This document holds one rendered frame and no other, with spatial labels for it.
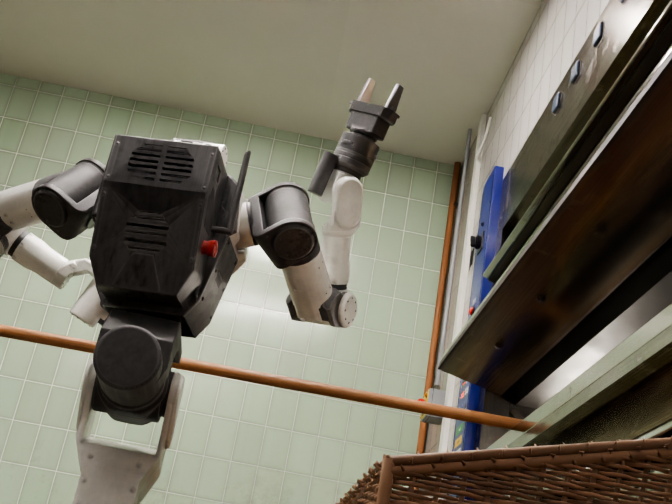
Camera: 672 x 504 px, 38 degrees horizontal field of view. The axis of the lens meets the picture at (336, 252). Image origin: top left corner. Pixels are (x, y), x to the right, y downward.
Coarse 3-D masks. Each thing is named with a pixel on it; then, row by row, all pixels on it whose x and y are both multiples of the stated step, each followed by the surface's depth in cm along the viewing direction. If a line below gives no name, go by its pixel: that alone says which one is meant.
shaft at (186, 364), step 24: (0, 336) 238; (24, 336) 237; (48, 336) 238; (192, 360) 239; (264, 384) 240; (288, 384) 239; (312, 384) 240; (408, 408) 240; (432, 408) 240; (456, 408) 241
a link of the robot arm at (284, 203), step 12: (276, 192) 193; (288, 192) 192; (300, 192) 194; (276, 204) 190; (288, 204) 188; (300, 204) 190; (276, 216) 187; (288, 216) 185; (300, 216) 186; (300, 264) 195
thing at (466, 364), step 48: (624, 144) 155; (576, 192) 173; (624, 192) 167; (576, 240) 187; (624, 240) 180; (528, 288) 212; (576, 288) 204; (480, 336) 246; (528, 336) 235; (480, 384) 276
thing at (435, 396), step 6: (432, 390) 334; (438, 390) 334; (432, 396) 333; (438, 396) 333; (444, 396) 334; (432, 402) 332; (438, 402) 333; (444, 402) 333; (426, 414) 331; (426, 420) 336; (432, 420) 335; (438, 420) 334
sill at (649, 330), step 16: (656, 320) 160; (640, 336) 166; (624, 352) 172; (592, 368) 188; (608, 368) 179; (576, 384) 196; (560, 400) 205; (528, 416) 227; (544, 416) 214; (512, 432) 239; (496, 448) 252
